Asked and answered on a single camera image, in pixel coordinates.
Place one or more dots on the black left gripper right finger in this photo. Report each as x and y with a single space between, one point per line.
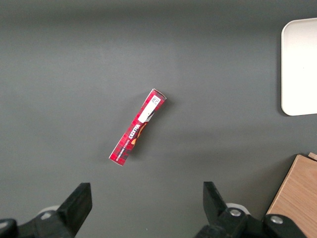
213 203

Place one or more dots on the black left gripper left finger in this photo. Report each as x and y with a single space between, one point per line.
74 205

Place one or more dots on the wooden drawer cabinet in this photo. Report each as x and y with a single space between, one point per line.
297 193

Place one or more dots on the red cookie box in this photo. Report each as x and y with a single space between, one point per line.
138 126

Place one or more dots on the cream plastic tray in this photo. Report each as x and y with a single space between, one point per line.
299 69

